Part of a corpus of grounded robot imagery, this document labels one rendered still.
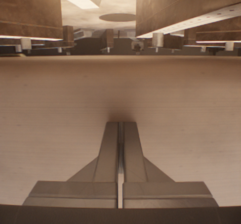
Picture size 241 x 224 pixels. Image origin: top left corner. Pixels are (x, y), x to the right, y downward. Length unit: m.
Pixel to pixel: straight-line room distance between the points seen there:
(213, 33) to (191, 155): 2.06
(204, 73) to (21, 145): 0.19
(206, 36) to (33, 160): 2.14
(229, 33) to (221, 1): 1.49
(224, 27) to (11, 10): 2.00
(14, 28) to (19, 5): 0.18
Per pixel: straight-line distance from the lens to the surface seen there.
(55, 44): 3.74
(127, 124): 0.15
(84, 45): 6.42
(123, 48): 6.09
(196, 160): 0.20
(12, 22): 1.63
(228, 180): 0.24
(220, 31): 2.21
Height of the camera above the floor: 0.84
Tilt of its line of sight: 16 degrees up
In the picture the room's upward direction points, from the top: 180 degrees clockwise
